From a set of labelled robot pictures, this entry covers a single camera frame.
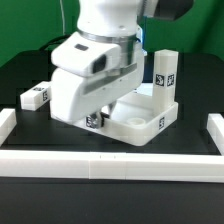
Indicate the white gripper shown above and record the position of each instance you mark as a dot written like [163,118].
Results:
[74,97]

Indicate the white desk top tray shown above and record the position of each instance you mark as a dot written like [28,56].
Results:
[133,120]

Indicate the white marker sheet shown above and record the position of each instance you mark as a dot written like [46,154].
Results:
[145,89]

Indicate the white left fence block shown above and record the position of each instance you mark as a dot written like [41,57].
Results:
[7,123]

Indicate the white fence block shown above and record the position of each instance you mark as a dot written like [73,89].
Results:
[215,127]
[7,123]

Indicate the white front fence bar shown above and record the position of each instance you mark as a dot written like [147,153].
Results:
[121,166]

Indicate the white right fence block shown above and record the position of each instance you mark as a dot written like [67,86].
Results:
[215,127]

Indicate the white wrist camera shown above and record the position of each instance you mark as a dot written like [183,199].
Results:
[84,57]

